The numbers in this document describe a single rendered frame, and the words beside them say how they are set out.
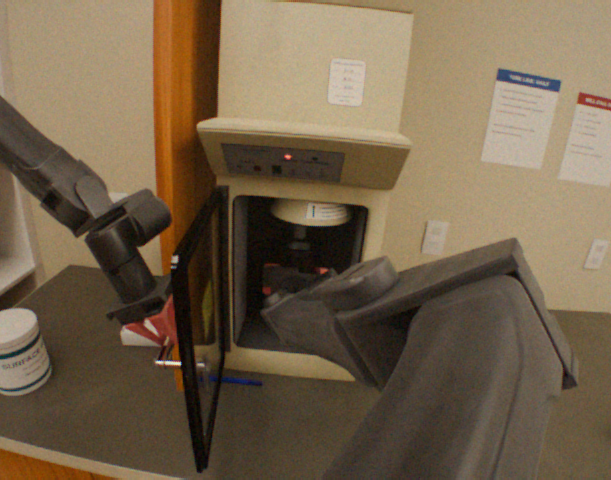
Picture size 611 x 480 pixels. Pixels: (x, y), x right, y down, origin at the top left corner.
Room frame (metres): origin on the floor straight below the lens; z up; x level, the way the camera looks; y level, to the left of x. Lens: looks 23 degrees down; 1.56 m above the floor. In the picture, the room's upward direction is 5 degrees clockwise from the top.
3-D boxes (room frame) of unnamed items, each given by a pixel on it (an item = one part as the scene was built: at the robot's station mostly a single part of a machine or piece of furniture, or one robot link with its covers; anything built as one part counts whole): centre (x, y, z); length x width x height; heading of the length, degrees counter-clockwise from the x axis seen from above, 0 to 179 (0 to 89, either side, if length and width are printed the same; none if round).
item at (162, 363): (0.41, 0.17, 1.20); 0.10 x 0.05 x 0.03; 5
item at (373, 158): (0.59, 0.01, 1.46); 0.32 x 0.12 x 0.10; 89
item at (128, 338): (0.76, 0.37, 0.96); 0.16 x 0.12 x 0.04; 99
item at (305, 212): (0.75, -0.01, 1.34); 0.18 x 0.18 x 0.05
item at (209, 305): (0.49, 0.15, 1.19); 0.30 x 0.01 x 0.40; 5
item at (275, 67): (0.78, 0.01, 1.33); 0.32 x 0.25 x 0.77; 89
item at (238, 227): (0.77, 0.01, 1.19); 0.26 x 0.24 x 0.35; 89
